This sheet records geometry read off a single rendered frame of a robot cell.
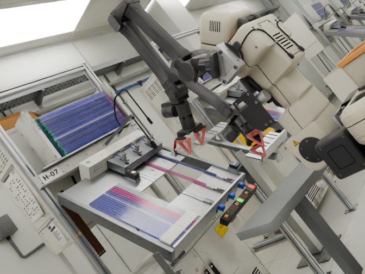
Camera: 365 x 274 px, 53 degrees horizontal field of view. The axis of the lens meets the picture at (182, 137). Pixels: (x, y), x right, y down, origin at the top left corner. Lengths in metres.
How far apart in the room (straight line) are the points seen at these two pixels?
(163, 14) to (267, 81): 4.01
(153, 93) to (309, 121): 2.02
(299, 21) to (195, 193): 4.69
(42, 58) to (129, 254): 2.34
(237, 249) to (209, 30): 1.31
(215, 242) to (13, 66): 2.96
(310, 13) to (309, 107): 4.91
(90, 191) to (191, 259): 0.63
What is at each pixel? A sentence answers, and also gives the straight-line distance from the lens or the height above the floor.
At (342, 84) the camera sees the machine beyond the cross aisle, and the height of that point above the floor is 0.38.
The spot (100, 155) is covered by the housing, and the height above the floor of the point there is 1.29.
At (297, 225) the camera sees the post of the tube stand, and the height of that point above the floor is 0.22.
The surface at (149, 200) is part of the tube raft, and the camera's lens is 1.82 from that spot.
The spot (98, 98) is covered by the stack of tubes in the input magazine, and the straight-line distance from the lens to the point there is 2.34.
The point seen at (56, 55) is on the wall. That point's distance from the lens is 4.56.
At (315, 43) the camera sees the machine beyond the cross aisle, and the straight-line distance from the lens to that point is 6.21.
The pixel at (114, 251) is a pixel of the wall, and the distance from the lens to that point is 3.68.
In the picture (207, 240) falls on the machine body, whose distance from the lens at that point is 2.12.
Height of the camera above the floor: 0.99
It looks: 3 degrees up
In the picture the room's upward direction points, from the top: 38 degrees counter-clockwise
